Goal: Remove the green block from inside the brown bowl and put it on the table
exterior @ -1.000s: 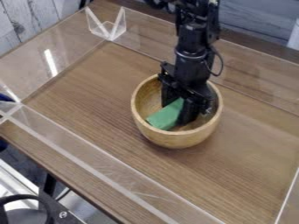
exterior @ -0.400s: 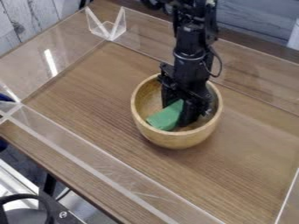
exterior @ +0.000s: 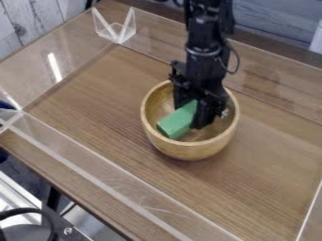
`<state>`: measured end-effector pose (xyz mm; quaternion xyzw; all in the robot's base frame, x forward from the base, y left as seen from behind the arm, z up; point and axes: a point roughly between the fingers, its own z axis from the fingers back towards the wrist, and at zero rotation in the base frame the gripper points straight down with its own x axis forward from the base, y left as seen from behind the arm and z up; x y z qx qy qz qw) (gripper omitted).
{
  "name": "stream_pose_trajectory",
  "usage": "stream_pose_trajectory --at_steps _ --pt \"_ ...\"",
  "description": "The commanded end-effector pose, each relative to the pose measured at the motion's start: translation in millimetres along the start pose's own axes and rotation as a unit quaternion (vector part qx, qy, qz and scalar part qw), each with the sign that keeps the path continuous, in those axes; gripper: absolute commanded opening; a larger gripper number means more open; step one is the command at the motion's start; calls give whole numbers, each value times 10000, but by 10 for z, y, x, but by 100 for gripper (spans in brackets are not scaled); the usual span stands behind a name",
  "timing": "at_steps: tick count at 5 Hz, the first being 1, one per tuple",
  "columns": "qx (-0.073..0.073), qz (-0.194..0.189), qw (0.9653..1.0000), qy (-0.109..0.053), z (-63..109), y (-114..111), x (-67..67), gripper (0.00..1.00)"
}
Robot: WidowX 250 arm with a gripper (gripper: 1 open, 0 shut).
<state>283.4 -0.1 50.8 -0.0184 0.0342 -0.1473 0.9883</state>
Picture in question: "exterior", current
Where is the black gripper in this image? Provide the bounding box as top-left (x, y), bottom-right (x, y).
top-left (170, 47), bottom-right (229, 129)

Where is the green rectangular block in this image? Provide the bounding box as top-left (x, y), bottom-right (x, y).
top-left (157, 100), bottom-right (198, 139)

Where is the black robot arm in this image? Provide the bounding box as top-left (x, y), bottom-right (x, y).
top-left (169, 0), bottom-right (241, 129)

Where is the brown wooden bowl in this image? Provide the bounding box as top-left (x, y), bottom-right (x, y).
top-left (139, 80), bottom-right (241, 161)

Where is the black metal table leg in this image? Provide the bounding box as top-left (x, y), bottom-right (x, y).
top-left (47, 187), bottom-right (62, 211)

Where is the clear acrylic enclosure wall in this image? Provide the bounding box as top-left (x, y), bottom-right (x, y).
top-left (0, 0), bottom-right (322, 241)

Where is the grey metal bracket with screw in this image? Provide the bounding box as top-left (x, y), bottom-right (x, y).
top-left (42, 206), bottom-right (94, 241)

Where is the black cable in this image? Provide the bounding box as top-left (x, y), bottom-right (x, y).
top-left (0, 206), bottom-right (58, 241)

